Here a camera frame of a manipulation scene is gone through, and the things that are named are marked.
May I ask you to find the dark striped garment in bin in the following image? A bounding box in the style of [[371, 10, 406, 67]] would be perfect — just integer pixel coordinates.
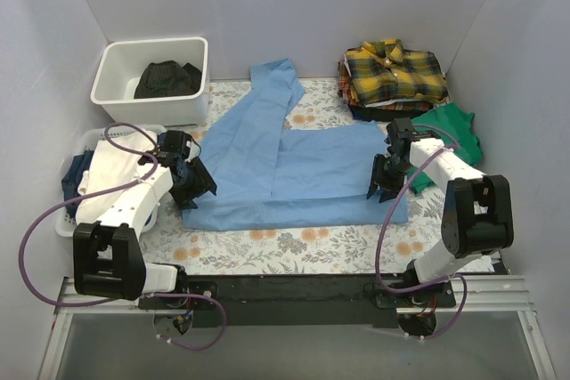
[[134, 61, 202, 100]]

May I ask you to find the yellow plaid flannel shirt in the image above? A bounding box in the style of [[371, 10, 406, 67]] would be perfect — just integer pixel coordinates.
[[340, 39, 448, 109]]

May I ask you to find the floral patterned table mat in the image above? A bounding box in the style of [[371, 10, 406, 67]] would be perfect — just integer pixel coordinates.
[[140, 78, 444, 275]]

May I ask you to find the stack of folded plaid shirts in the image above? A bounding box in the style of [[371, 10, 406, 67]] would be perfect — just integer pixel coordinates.
[[338, 50, 448, 114]]

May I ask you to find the light blue long sleeve shirt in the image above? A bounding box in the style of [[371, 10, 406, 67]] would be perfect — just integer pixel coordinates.
[[182, 60, 408, 231]]

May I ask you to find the dark blue denim garment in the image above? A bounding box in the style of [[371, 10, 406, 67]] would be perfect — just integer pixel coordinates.
[[61, 150, 94, 201]]

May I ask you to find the green t-shirt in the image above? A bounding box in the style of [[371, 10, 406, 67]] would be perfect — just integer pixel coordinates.
[[410, 102, 483, 194]]

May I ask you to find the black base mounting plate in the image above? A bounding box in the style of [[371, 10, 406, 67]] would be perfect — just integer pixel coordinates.
[[137, 273, 460, 330]]

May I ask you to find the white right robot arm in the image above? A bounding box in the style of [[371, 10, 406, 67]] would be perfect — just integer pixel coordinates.
[[367, 118, 514, 307]]

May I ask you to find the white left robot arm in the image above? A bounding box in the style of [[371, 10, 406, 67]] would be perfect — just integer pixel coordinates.
[[72, 130, 217, 309]]

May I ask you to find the white plastic bin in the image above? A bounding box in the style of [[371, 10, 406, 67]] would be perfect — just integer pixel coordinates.
[[90, 36, 210, 126]]

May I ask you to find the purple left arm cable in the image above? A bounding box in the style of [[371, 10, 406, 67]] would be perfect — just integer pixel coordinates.
[[18, 123, 227, 351]]

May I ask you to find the aluminium frame rail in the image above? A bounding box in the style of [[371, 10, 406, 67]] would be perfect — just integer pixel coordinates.
[[59, 275, 536, 314]]

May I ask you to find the white perforated laundry basket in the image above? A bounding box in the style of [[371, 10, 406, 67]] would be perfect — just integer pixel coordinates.
[[55, 125, 167, 238]]

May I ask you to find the cream white garment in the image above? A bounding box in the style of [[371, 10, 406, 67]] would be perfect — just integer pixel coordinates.
[[76, 130, 157, 223]]

